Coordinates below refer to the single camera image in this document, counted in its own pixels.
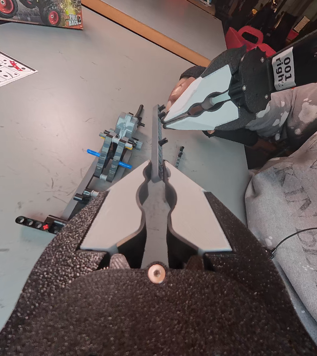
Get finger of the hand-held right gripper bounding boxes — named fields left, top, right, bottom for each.
left=162, top=101, right=239, bottom=132
left=165, top=66, right=233, bottom=122

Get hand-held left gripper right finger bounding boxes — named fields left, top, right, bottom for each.
left=163, top=160, right=232, bottom=269

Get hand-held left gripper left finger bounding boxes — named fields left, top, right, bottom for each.
left=79, top=160, right=151, bottom=269

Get long grey beam black pins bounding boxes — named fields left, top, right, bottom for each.
left=152, top=104, right=169, bottom=183

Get toy truck chassis assembly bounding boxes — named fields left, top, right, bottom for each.
left=15, top=104, right=146, bottom=234

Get person's right hand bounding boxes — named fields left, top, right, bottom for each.
left=167, top=66, right=207, bottom=112

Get red plastic container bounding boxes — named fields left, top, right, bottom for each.
left=225, top=26, right=276, bottom=57

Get person's grey printed clothing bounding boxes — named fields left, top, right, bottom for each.
left=245, top=117, right=317, bottom=356

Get sticker sheet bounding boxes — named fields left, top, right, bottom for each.
left=0, top=41, right=38, bottom=95

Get toy truck set box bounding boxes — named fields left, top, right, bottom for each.
left=0, top=0, right=84, bottom=30

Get thin black cable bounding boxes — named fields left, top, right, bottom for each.
left=270, top=227, right=317, bottom=259

